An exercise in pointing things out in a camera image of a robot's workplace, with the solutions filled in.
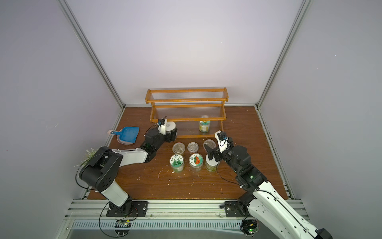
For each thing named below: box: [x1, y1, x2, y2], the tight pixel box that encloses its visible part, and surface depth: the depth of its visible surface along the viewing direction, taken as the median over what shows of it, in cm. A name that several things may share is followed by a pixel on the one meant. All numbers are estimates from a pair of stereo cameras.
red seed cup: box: [187, 141, 199, 153], surface depth 92 cm
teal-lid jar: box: [198, 120, 211, 133], surface depth 99 cm
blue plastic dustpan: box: [110, 126, 140, 144], surface depth 105 cm
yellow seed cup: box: [172, 141, 186, 155], surface depth 91 cm
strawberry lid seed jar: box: [189, 152, 204, 173], surface depth 83 cm
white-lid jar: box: [165, 121, 178, 135], surface depth 90 cm
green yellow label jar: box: [205, 153, 221, 173], surface depth 81 cm
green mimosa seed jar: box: [169, 154, 185, 174], surface depth 83 cm
